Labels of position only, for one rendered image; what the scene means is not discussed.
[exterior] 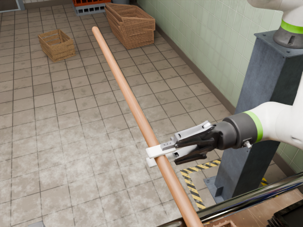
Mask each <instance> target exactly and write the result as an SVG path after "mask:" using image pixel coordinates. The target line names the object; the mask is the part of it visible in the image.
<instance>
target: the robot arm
mask: <svg viewBox="0 0 303 227"><path fill-rule="evenodd" d="M247 2H248V3H249V4H250V5H251V6H253V7H255V8H259V9H270V10H278V11H283V15H282V19H281V25H280V27H279V29H278V30H277V31H276V32H275V33H274V35H273V41H274V42H275V43H277V44H279V45H281V46H283V47H287V48H291V49H303V0H247ZM180 136H181V137H180ZM170 140H171V141H169V142H165V143H162V144H160V145H157V146H154V147H150V148H147V149H146V152H147V155H148V157H149V158H146V161H147V163H148V166H149V168H153V167H156V166H157V164H156V162H155V160H154V158H155V157H158V156H162V155H166V157H167V159H168V161H169V162H172V161H174V162H175V164H176V165H180V164H184V163H188V162H192V161H195V160H199V159H206V158H207V156H206V154H207V153H208V152H210V151H212V150H214V149H218V150H225V149H229V148H232V149H235V150H236V149H239V148H243V147H246V146H247V147H248V148H249V149H250V148H252V146H251V144H254V143H257V142H260V141H266V140H273V141H279V142H283V143H286V144H289V145H292V146H294V147H297V148H299V149H301V150H303V73H302V76H301V80H300V83H299V87H298V90H297V95H296V98H295V100H294V104H293V106H291V105H286V104H281V103H277V102H266V103H263V104H261V105H259V106H258V107H256V108H254V109H252V110H249V111H246V112H242V113H239V114H235V115H232V116H228V117H225V118H224V119H223V120H222V122H219V123H215V124H213V125H212V124H211V123H210V122H209V121H208V120H207V121H205V122H204V123H202V124H200V125H197V126H194V127H192V128H189V129H186V130H183V131H181V132H178V133H175V134H174V138H173V137H171V138H170ZM182 147H183V148H182ZM175 148H176V149H177V148H182V149H179V150H177V151H176V149H175Z"/></svg>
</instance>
